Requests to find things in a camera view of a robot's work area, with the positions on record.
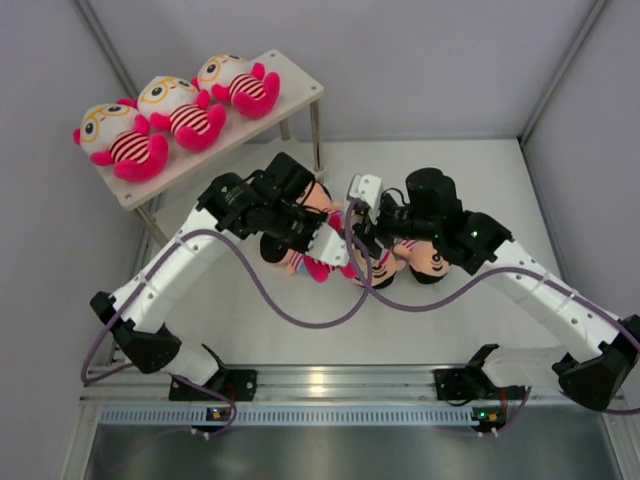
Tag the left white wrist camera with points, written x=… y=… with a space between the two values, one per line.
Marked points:
x=328 y=247

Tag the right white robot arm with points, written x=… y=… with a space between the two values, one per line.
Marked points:
x=596 y=351

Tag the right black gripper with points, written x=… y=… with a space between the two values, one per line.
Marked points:
x=369 y=232

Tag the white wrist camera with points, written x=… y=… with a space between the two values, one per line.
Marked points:
x=328 y=247
x=367 y=189

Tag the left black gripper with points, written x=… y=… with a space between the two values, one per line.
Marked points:
x=315 y=219

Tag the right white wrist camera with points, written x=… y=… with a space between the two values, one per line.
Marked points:
x=367 y=189

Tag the panda plush with glasses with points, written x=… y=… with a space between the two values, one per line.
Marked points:
x=176 y=105
x=119 y=136
x=248 y=87
x=320 y=271

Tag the boy plush near shelf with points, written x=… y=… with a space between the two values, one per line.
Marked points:
x=317 y=198

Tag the aluminium mounting rail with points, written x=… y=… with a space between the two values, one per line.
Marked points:
x=287 y=384

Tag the boy plush showing black hair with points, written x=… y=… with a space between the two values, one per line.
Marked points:
x=277 y=253

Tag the boy plush face up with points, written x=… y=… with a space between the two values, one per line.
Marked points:
x=425 y=262
x=384 y=269

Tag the boy plush face up centre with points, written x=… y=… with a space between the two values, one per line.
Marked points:
x=384 y=269

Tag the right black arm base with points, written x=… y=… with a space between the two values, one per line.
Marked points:
x=455 y=385

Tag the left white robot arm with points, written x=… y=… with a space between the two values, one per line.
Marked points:
x=229 y=210

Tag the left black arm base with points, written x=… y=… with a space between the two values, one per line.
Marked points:
x=234 y=384

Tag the white two-tier shelf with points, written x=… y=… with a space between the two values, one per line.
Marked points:
x=243 y=142

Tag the boy plush face up right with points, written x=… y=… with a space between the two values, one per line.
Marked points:
x=425 y=262

